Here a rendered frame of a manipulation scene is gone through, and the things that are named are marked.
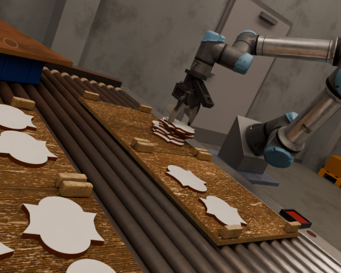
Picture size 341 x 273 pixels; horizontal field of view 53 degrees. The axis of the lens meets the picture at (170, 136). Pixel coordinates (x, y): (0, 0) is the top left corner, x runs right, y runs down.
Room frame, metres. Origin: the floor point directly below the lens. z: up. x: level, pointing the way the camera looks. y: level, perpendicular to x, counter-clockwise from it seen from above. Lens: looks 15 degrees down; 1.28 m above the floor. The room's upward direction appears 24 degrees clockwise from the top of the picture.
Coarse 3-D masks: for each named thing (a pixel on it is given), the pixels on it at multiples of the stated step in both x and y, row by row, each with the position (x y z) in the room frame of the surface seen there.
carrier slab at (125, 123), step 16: (80, 96) 1.26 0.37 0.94; (96, 112) 1.16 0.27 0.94; (112, 112) 1.24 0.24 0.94; (128, 112) 1.35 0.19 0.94; (144, 112) 1.46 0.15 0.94; (112, 128) 1.06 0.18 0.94; (128, 128) 1.14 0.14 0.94; (144, 128) 1.22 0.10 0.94; (128, 144) 0.99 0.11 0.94; (160, 144) 1.12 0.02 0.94
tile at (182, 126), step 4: (164, 120) 1.25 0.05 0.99; (176, 120) 1.31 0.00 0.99; (172, 124) 1.23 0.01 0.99; (176, 124) 1.25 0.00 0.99; (180, 124) 1.28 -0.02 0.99; (184, 124) 1.30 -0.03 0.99; (176, 128) 1.21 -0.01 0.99; (180, 128) 1.22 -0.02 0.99; (184, 128) 1.23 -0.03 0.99; (188, 128) 1.26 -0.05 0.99; (192, 128) 1.29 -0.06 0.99; (184, 132) 1.21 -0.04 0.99; (188, 132) 1.22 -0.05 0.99; (192, 132) 1.23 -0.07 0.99
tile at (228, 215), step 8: (200, 200) 0.81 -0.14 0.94; (208, 200) 0.82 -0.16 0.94; (216, 200) 0.84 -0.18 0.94; (208, 208) 0.77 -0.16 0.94; (216, 208) 0.79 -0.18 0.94; (224, 208) 0.82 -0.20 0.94; (232, 208) 0.84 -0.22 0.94; (216, 216) 0.75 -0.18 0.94; (224, 216) 0.77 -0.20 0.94; (232, 216) 0.79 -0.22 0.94; (224, 224) 0.73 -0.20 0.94; (232, 224) 0.75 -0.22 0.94; (240, 224) 0.76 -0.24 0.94
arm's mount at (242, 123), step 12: (240, 120) 1.56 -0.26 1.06; (252, 120) 1.63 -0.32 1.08; (228, 132) 1.56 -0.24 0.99; (240, 132) 1.52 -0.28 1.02; (228, 144) 1.54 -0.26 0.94; (240, 144) 1.49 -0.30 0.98; (228, 156) 1.51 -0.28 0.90; (240, 156) 1.47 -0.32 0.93; (252, 156) 1.50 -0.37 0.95; (240, 168) 1.47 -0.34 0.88; (252, 168) 1.52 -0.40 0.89; (264, 168) 1.58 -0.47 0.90
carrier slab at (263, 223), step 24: (144, 168) 0.89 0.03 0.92; (192, 168) 1.03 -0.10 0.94; (216, 168) 1.13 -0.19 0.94; (168, 192) 0.81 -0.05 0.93; (192, 192) 0.85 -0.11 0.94; (216, 192) 0.92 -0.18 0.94; (240, 192) 1.01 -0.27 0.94; (192, 216) 0.73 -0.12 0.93; (240, 216) 0.83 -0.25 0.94; (264, 216) 0.90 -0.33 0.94; (216, 240) 0.67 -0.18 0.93; (240, 240) 0.72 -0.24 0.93
